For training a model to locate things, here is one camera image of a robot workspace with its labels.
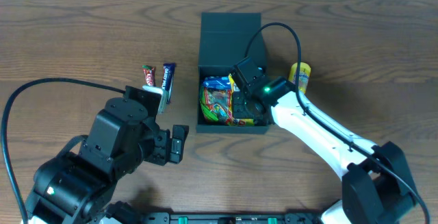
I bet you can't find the green Haribo gummy bag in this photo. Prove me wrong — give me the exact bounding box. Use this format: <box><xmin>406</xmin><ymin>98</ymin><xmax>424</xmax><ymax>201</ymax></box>
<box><xmin>200</xmin><ymin>87</ymin><xmax>255</xmax><ymax>127</ymax></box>

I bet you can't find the blue Oreo cookie pack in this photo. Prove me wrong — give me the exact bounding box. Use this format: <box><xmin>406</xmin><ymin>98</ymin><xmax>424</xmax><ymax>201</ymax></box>
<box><xmin>202</xmin><ymin>76</ymin><xmax>231</xmax><ymax>90</ymax></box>

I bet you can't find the yellow Mentos bottle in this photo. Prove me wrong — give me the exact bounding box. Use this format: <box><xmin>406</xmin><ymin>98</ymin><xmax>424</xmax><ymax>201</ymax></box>
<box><xmin>288</xmin><ymin>62</ymin><xmax>311</xmax><ymax>93</ymax></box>

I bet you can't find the blue Dairy Milk bar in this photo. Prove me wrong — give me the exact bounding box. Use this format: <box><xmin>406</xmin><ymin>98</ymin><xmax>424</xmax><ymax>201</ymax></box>
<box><xmin>162</xmin><ymin>62</ymin><xmax>176</xmax><ymax>103</ymax></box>

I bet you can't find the green red KitKat Milo bar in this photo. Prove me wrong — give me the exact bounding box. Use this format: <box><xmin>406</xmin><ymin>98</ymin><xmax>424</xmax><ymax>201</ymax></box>
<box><xmin>142</xmin><ymin>65</ymin><xmax>156</xmax><ymax>87</ymax></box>

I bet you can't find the dark green box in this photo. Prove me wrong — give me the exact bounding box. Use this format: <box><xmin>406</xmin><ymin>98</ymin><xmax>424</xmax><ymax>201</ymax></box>
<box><xmin>196</xmin><ymin>12</ymin><xmax>269</xmax><ymax>134</ymax></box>

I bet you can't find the yellow Hacks candy bag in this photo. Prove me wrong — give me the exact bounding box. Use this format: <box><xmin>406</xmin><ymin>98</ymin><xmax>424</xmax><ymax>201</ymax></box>
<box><xmin>228</xmin><ymin>74</ymin><xmax>240</xmax><ymax>92</ymax></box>

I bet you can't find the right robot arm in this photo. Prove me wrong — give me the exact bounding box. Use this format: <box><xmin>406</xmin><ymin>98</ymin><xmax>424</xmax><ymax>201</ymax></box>
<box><xmin>231</xmin><ymin>74</ymin><xmax>430</xmax><ymax>223</ymax></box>

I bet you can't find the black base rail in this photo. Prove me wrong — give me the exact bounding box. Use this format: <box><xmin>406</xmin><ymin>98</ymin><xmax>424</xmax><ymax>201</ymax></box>
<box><xmin>105</xmin><ymin>201</ymin><xmax>329</xmax><ymax>224</ymax></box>

